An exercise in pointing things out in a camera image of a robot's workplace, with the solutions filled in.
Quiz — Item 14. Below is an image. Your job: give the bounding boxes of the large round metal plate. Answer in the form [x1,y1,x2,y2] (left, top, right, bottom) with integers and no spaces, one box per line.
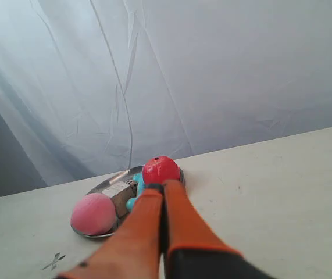
[72,165,186,239]

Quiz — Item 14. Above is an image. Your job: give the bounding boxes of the wooden block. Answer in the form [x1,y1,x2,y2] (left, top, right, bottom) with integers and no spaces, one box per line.
[102,181,136,219]

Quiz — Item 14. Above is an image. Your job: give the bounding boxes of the teal rubber bone toy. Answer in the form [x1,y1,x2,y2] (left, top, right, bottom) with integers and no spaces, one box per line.
[126,173,145,212]

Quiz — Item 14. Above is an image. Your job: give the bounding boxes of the red apple toy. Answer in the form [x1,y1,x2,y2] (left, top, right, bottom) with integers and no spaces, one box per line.
[142,156,180,184]

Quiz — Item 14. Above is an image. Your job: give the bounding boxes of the pink peach toy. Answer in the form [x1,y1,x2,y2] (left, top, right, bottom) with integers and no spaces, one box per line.
[70,193,116,235]

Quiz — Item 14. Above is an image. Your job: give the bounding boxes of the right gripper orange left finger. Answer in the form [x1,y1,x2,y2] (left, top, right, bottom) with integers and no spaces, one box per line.
[57,184,163,278]

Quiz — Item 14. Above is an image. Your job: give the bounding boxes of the white backdrop curtain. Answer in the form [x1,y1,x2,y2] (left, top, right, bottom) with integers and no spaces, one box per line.
[0,1,332,196]

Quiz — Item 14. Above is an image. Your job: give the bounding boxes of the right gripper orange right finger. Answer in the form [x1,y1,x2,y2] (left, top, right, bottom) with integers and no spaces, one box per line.
[163,180,272,278]

